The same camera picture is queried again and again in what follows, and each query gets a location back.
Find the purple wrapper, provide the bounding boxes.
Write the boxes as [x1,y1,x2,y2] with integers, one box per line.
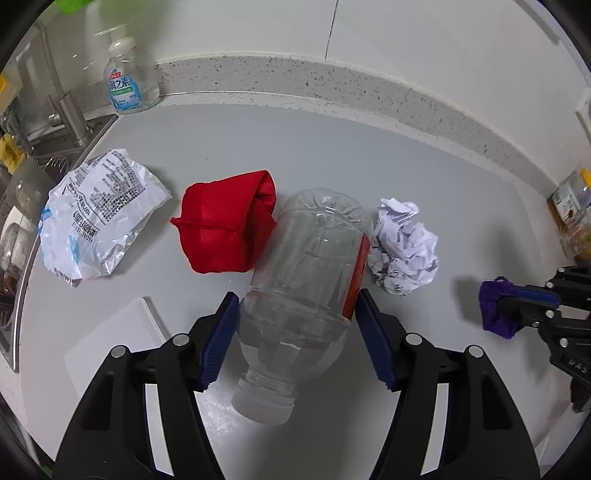
[478,276,523,340]

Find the white paper ball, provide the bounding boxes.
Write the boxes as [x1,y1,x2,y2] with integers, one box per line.
[368,198,439,296]

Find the clear plastic bottle red label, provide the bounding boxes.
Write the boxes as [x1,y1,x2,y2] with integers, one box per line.
[231,189,373,425]

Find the white plastic bag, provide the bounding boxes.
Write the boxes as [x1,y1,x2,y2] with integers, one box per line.
[38,149,171,287]

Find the red cloth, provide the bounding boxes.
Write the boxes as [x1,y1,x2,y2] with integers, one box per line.
[170,170,276,274]

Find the steel kitchen sink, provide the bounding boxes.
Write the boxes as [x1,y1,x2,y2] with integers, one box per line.
[1,114,116,372]

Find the steel kitchen faucet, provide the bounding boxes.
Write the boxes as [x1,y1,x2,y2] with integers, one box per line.
[34,20,92,146]

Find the jar with yellow lid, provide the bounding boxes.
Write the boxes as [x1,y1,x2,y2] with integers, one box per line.
[547,168,591,261]

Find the white flat board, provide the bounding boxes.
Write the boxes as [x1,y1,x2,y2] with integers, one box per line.
[64,297,170,398]

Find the yellow sponge on sink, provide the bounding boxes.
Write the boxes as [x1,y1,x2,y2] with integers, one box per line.
[0,133,26,175]

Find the clear hand soap bottle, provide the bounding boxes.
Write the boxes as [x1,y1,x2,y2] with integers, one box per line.
[96,24,160,115]

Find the green hanging basket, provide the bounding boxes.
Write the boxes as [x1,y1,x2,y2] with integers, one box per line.
[54,0,99,15]

